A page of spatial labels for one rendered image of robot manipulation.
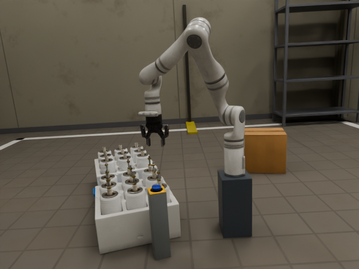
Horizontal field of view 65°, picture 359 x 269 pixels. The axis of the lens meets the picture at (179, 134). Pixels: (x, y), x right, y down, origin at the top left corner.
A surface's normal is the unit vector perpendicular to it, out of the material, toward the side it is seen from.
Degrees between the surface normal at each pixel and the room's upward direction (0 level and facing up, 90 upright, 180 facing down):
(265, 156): 90
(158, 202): 90
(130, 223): 90
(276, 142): 90
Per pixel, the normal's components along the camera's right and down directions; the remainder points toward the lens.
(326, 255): -0.06, -0.97
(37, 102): 0.01, 0.23
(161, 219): 0.28, 0.21
